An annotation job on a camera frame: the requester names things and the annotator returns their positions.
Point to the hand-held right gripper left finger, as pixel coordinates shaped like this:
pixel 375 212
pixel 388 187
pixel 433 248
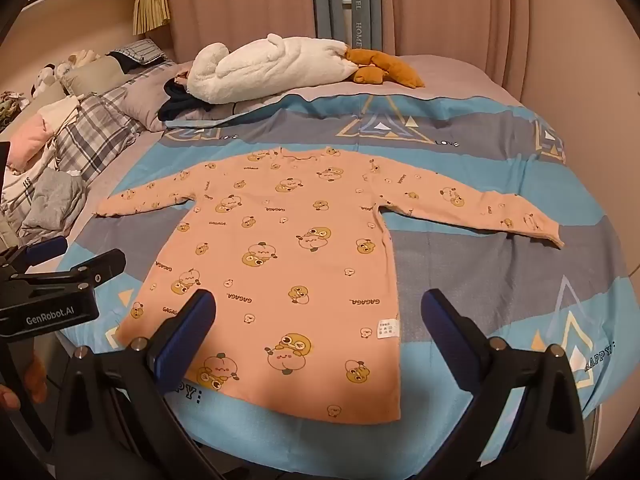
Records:
pixel 192 330

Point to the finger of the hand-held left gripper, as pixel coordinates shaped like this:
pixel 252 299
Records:
pixel 47 249
pixel 102 265

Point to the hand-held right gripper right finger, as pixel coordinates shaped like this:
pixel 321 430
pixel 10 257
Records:
pixel 440 325

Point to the pink cartoon print shirt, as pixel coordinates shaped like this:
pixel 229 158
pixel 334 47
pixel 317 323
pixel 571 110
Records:
pixel 280 260

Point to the dark navy clothes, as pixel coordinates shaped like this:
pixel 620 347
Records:
pixel 175 103

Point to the person's left hand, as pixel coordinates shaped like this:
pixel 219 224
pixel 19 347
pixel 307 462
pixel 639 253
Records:
pixel 35 375

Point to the grey garment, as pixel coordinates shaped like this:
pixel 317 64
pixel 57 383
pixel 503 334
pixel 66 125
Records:
pixel 55 197

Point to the blue grey printed blanket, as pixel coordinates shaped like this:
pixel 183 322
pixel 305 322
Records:
pixel 475 270

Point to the pink cloth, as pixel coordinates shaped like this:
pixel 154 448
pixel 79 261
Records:
pixel 27 140

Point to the plaid quilt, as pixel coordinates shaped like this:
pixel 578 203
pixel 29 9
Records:
pixel 85 132

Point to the grey pillow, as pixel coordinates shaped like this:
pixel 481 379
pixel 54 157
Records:
pixel 147 102

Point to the beige pillow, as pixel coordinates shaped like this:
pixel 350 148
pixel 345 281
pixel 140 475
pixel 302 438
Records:
pixel 95 75

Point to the pile of plush toys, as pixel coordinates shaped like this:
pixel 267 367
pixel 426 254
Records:
pixel 65 67

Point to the striped pillow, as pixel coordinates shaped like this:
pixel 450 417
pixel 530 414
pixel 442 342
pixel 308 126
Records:
pixel 137 52

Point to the white fluffy blanket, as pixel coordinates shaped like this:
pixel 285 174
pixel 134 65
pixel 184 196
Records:
pixel 260 70

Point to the pinkish grey bed sheet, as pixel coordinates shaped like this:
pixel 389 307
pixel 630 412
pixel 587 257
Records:
pixel 450 69

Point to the yellow fringed cloth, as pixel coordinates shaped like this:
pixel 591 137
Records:
pixel 150 7

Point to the orange plush garment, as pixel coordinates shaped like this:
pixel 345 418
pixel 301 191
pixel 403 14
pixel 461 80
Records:
pixel 382 64

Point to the blue curtain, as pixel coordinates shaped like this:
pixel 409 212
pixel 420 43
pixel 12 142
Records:
pixel 362 5

